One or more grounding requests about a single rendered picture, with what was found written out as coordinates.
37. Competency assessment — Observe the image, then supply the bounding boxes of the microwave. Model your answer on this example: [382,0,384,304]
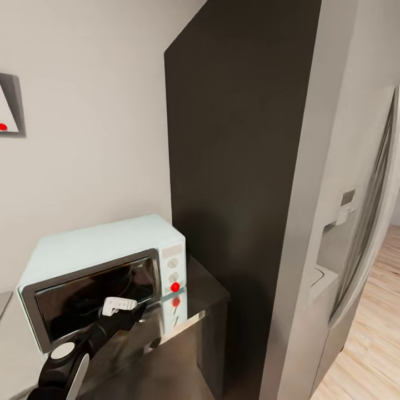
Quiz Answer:
[15,214,186,353]

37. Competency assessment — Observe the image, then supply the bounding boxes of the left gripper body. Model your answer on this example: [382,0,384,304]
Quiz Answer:
[93,307,133,344]

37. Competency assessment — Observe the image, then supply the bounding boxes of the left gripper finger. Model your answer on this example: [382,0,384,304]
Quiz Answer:
[133,302,148,324]

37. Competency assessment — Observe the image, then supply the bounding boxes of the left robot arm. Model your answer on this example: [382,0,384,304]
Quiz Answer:
[26,297,148,400]

